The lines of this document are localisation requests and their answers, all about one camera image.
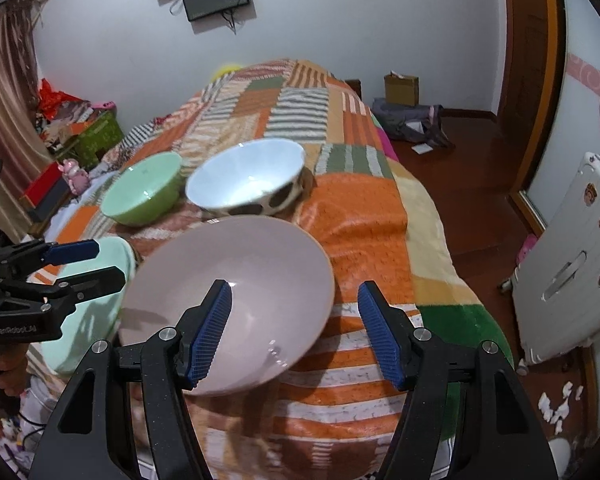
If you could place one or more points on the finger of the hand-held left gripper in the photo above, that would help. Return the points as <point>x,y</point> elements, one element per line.
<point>75,251</point>
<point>100,280</point>

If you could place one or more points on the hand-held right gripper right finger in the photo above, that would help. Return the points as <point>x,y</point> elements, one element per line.
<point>380,335</point>

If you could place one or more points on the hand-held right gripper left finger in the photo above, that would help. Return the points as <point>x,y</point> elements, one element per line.
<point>210,330</point>

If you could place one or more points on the pale green plate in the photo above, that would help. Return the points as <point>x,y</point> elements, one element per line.
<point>90,340</point>

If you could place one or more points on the pink bowl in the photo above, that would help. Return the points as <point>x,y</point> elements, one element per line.
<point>260,260</point>

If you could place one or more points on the green bowl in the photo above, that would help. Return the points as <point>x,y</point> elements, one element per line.
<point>140,185</point>

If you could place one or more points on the white spotted bowl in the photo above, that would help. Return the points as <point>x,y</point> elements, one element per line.
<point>245,170</point>

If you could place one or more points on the person's left hand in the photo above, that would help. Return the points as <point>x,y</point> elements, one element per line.
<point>10,370</point>

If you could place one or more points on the dark grey box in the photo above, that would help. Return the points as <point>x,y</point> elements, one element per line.
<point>55,202</point>

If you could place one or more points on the red box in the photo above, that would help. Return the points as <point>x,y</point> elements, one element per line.
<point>42,185</point>

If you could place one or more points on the pink rabbit toy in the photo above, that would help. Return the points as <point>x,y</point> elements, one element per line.
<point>75,175</point>

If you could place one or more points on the checkered patchwork quilt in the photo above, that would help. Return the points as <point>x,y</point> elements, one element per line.
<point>111,157</point>

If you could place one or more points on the green storage box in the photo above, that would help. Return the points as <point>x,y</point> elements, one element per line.
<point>97,140</point>

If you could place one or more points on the pile of printed paper bags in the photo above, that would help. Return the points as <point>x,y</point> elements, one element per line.
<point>62,120</point>

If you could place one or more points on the orange striped patchwork blanket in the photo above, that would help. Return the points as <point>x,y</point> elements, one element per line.
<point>380,200</point>

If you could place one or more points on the red plastic bag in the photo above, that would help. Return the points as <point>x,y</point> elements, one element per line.
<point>52,97</point>

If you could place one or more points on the striped brown curtain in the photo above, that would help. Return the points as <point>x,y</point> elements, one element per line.
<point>5,110</point>

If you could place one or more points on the small pink object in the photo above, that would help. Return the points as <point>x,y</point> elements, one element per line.
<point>526,250</point>

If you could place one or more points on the white paper scraps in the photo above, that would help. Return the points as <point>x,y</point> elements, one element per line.
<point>555,407</point>

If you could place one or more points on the small white paper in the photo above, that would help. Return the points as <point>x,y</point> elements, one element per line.
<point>422,148</point>

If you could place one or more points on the white suitcase with stickers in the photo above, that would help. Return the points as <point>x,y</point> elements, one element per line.
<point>555,240</point>

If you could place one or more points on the grey bag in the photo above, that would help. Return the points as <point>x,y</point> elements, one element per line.
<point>405,120</point>

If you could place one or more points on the cardboard box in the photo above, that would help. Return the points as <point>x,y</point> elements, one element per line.
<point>401,90</point>

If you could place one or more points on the white wardrobe with pink hearts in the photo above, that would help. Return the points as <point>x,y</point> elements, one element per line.
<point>580,125</point>

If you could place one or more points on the brown wooden door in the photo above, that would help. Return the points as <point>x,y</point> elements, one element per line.
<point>530,60</point>

